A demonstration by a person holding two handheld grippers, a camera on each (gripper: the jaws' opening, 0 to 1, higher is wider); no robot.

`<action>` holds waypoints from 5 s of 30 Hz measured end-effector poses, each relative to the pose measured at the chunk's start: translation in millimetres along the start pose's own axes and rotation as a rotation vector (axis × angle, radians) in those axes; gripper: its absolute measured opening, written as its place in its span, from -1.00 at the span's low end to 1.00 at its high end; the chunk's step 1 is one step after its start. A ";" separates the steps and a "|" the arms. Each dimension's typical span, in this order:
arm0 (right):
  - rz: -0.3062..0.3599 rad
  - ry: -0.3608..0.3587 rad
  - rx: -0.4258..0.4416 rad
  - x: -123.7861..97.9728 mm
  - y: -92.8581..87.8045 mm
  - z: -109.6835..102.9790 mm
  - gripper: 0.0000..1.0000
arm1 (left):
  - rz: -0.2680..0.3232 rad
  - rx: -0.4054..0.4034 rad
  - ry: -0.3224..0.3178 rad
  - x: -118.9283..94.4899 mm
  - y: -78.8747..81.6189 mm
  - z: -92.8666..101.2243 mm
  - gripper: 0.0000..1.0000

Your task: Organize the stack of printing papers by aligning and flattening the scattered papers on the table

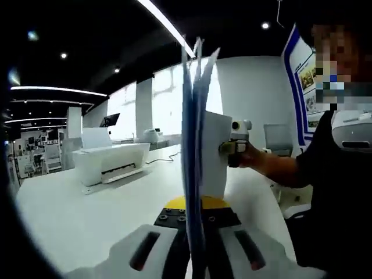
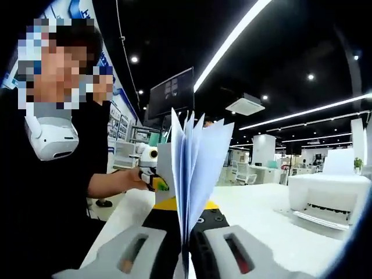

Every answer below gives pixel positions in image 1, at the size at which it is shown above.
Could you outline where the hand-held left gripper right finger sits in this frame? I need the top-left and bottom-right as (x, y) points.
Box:
(200, 196), (326, 279)

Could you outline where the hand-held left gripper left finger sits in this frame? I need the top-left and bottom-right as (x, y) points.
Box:
(62, 195), (190, 279)

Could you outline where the stack of white printing papers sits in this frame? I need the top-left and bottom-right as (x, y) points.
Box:
(180, 36), (233, 279)

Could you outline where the person's right hand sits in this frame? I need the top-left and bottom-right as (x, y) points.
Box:
(228, 142), (267, 175)

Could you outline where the grey chair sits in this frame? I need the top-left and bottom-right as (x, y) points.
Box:
(263, 123), (293, 157)

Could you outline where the white table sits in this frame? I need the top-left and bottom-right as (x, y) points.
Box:
(16, 144), (297, 276)

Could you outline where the large window with blinds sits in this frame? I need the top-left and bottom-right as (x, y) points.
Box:
(152, 56), (223, 137)

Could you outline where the white countertop appliance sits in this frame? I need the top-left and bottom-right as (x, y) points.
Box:
(142, 127), (165, 144)

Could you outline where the white printer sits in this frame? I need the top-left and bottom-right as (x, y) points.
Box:
(71, 142), (151, 187)

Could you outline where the white chest device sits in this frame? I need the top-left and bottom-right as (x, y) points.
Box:
(331, 110), (372, 151)

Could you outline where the person's dark shirt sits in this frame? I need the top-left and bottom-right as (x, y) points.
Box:
(295, 110), (372, 279)

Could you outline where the narrow window with blinds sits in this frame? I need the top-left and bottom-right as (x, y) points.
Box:
(107, 83), (137, 141)

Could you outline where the paper sheet in printer tray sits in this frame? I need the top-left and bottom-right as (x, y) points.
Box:
(81, 127), (113, 149)

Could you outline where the black monitor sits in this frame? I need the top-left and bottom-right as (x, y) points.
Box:
(99, 113), (120, 128)

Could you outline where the ceiling light strip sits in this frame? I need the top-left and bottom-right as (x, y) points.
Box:
(136, 0), (195, 58)

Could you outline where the black cable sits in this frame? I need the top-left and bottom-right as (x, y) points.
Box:
(145, 152), (183, 165)

